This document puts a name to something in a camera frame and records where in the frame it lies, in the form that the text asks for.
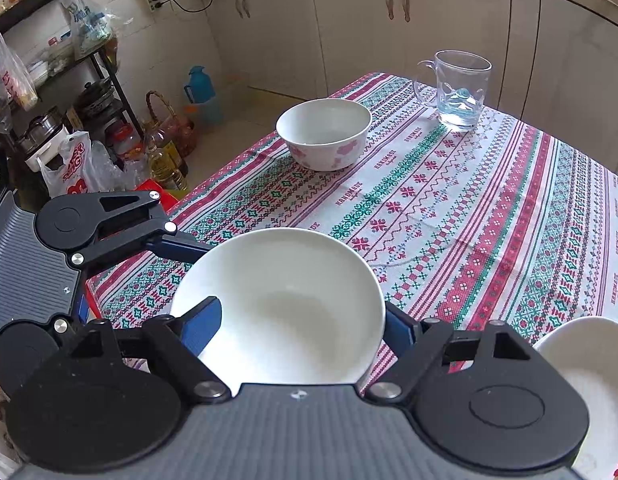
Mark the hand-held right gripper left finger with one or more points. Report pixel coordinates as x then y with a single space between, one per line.
204 325

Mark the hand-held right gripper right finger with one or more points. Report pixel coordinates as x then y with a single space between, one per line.
401 327

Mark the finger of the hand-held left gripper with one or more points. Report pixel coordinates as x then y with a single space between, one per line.
179 247
64 326

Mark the plain white bowl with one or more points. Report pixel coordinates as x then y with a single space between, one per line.
289 300

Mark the deep white plate pink print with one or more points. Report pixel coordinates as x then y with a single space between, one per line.
599 385

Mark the yellow cooking oil bottle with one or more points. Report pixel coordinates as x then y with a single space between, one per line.
165 162

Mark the white red print plastic bag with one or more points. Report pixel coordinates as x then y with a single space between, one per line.
71 165

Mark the wicker basket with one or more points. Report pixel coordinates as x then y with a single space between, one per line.
181 135

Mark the plastic jar with red lid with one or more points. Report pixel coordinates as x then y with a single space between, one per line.
124 145

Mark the patterned red green tablecloth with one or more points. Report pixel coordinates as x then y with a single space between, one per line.
464 220

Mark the steel cooking pot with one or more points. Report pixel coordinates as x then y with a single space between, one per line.
39 130

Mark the blue thermos jug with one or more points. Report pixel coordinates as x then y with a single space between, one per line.
201 90

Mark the black cooking pot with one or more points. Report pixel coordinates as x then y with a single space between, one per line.
96 95

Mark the white bowl with pink print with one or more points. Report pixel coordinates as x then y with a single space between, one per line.
324 125

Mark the clear red print plastic bag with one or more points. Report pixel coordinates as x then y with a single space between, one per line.
14 75

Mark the clear blue print plastic bag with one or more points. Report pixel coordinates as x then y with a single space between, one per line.
89 25

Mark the clear glass mug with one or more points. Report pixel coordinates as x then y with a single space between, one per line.
464 85

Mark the black metal shelf rack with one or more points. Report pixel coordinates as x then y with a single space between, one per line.
29 7

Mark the cream kitchen cabinet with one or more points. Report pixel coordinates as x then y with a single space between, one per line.
339 35
579 60

